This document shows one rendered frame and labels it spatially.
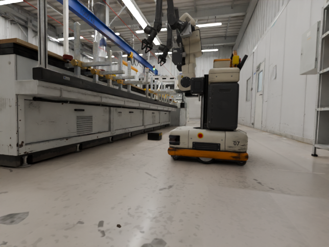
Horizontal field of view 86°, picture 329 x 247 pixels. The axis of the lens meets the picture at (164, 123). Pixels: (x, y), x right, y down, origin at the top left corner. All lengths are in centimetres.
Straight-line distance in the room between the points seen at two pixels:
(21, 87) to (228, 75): 152
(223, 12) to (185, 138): 802
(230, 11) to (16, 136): 871
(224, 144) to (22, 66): 162
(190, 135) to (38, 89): 115
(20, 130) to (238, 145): 163
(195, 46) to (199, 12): 741
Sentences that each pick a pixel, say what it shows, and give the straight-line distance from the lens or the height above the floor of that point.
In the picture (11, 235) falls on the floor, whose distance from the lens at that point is 86.
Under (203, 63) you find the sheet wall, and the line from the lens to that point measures 1288.
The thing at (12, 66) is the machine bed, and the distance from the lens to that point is 163.
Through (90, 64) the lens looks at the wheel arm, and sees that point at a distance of 168.
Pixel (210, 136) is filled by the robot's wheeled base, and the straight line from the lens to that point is 152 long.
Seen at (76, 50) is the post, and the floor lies 93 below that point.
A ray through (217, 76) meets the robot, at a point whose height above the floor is 74.
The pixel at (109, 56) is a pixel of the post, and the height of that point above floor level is 103.
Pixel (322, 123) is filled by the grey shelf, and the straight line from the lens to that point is 251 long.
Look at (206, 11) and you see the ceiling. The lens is 924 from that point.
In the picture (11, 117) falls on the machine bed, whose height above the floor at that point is 37.
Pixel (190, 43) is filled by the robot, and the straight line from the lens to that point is 188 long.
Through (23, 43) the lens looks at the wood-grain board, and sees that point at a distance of 166.
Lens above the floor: 41
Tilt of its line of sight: 3 degrees down
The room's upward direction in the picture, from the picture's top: 1 degrees clockwise
